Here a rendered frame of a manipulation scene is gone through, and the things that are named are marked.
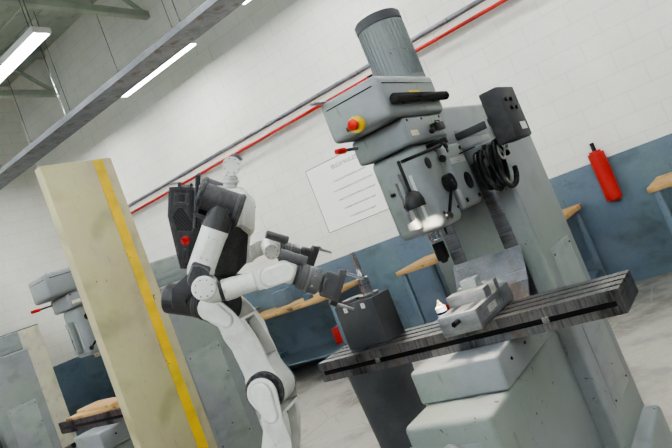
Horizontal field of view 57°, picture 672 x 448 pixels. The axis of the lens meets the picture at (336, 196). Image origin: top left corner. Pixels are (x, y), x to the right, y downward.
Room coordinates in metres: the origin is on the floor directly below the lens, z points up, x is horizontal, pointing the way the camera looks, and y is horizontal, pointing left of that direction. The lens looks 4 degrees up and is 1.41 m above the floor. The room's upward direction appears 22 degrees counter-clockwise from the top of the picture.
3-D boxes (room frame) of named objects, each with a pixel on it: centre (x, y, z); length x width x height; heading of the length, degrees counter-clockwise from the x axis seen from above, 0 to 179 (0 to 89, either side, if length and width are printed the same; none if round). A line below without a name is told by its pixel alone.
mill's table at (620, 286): (2.35, -0.25, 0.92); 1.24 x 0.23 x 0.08; 56
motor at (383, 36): (2.53, -0.43, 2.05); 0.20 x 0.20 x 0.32
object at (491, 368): (2.32, -0.29, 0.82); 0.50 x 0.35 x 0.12; 146
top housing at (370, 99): (2.33, -0.30, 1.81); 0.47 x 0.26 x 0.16; 146
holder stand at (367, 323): (2.60, 0.06, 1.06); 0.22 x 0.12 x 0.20; 49
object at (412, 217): (2.23, -0.23, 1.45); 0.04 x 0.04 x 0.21; 56
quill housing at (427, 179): (2.32, -0.29, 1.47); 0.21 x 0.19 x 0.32; 56
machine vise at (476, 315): (2.26, -0.33, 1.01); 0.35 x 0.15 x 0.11; 146
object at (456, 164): (2.48, -0.40, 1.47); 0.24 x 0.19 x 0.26; 56
